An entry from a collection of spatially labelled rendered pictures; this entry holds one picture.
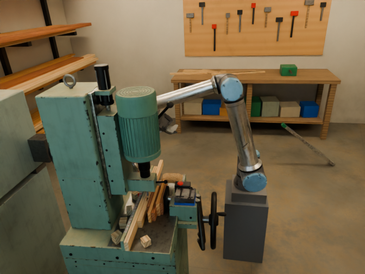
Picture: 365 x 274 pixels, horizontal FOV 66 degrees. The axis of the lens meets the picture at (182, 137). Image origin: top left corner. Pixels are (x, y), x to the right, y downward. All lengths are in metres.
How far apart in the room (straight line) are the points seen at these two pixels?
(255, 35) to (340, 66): 1.30
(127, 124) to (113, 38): 3.72
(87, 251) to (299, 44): 3.89
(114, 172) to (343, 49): 3.96
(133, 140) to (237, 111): 0.65
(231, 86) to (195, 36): 2.99
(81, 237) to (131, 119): 0.69
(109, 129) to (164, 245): 0.56
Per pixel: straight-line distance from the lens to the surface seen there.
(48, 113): 1.32
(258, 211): 2.10
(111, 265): 1.58
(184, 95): 1.72
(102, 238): 1.55
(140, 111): 1.18
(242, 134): 1.67
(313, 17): 4.55
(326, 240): 2.77
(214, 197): 1.45
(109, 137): 1.29
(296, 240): 2.69
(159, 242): 1.32
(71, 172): 1.42
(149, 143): 1.26
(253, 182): 1.81
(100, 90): 1.26
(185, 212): 1.41
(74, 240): 1.59
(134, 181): 1.42
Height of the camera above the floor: 1.85
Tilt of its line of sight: 26 degrees down
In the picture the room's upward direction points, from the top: 3 degrees counter-clockwise
